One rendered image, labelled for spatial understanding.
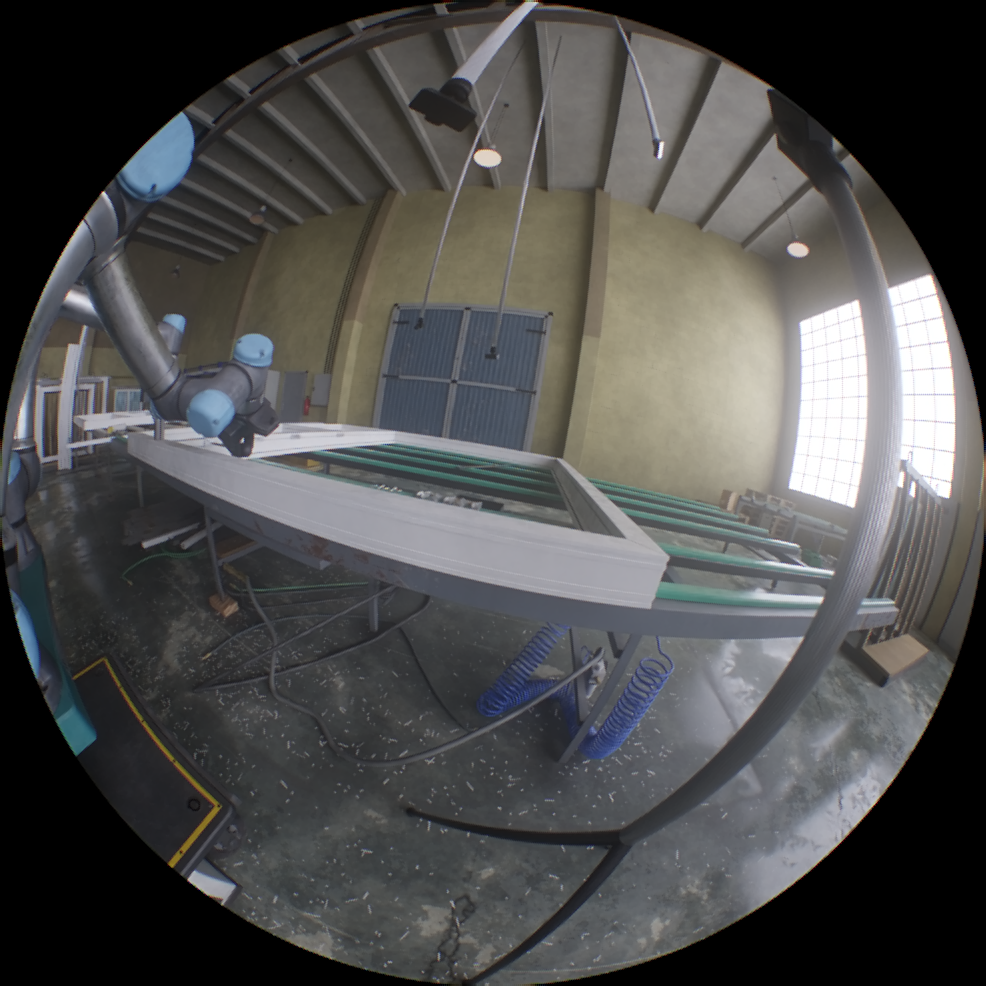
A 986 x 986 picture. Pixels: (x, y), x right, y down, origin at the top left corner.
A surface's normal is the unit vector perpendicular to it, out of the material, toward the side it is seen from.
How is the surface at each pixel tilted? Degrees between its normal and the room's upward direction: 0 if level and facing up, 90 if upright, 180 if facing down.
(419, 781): 0
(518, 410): 90
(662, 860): 0
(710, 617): 90
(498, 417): 90
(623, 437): 90
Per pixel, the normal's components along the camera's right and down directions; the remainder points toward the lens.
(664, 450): -0.16, 0.18
